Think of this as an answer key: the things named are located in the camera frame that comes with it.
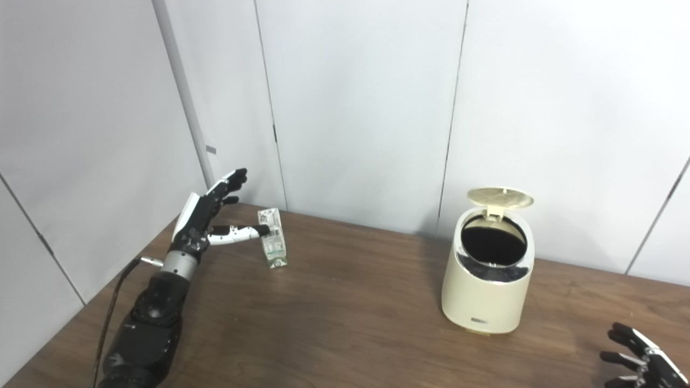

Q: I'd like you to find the cream-colored lidded bin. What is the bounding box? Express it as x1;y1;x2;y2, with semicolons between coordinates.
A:
441;186;536;336

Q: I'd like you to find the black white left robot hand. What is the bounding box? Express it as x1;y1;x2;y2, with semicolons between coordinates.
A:
170;168;271;262

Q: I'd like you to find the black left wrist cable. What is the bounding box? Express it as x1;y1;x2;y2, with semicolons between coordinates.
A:
92;257;164;388

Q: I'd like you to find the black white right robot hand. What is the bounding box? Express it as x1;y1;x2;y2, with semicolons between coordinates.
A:
600;322;690;388

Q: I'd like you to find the white green milk carton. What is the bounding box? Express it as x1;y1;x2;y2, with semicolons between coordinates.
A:
257;207;288;269

